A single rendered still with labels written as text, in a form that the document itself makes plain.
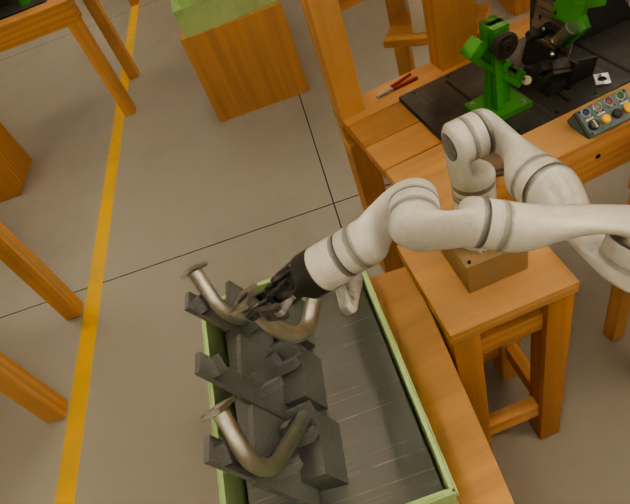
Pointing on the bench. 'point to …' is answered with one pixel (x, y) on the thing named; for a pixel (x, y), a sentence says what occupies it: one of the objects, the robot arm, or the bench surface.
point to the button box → (601, 115)
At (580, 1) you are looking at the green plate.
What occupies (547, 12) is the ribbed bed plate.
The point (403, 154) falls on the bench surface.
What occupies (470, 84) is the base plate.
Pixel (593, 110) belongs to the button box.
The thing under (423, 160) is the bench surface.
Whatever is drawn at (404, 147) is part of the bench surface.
